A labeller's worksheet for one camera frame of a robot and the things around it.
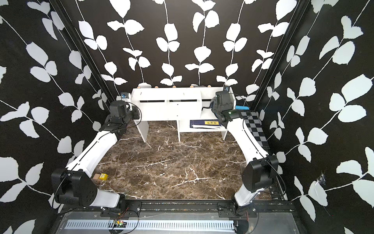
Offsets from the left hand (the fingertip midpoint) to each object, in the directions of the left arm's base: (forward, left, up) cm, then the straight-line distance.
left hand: (134, 103), depth 81 cm
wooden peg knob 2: (+10, -22, +4) cm, 25 cm away
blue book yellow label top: (-4, -41, -16) cm, 44 cm away
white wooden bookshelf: (+5, -26, -7) cm, 28 cm away
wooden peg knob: (+10, -44, +4) cm, 45 cm away
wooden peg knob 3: (+10, -12, +4) cm, 16 cm away
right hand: (0, -49, +1) cm, 49 cm away
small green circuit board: (-54, +5, -32) cm, 62 cm away
